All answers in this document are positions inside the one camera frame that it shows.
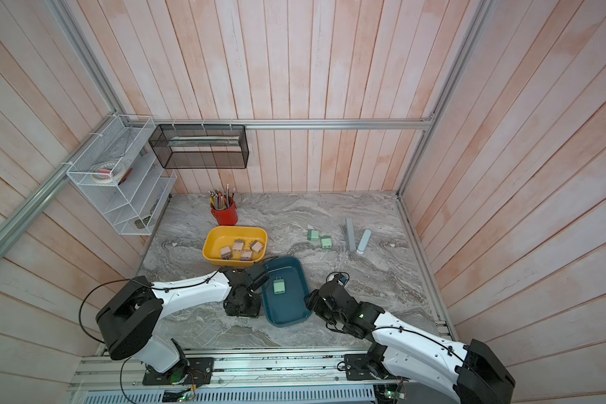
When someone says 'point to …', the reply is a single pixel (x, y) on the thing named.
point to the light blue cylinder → (364, 241)
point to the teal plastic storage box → (284, 295)
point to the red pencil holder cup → (226, 214)
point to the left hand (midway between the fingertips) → (248, 316)
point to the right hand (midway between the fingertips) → (307, 300)
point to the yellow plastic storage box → (220, 236)
